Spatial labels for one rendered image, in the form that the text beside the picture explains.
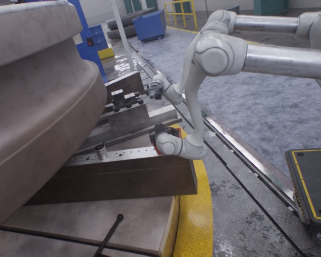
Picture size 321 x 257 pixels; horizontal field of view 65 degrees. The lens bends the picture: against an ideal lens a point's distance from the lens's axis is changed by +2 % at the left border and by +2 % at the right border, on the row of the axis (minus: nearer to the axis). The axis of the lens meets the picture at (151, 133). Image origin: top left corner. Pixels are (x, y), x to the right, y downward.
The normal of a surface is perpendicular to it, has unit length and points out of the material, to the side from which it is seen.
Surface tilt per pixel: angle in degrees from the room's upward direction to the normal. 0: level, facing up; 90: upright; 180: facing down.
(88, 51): 90
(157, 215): 0
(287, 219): 0
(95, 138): 72
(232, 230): 0
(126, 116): 90
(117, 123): 90
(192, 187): 90
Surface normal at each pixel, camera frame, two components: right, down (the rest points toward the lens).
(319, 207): -0.25, -0.85
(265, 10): 0.20, 0.43
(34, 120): 0.55, -0.60
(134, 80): 0.55, 0.27
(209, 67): -0.23, 0.44
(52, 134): 0.92, -0.07
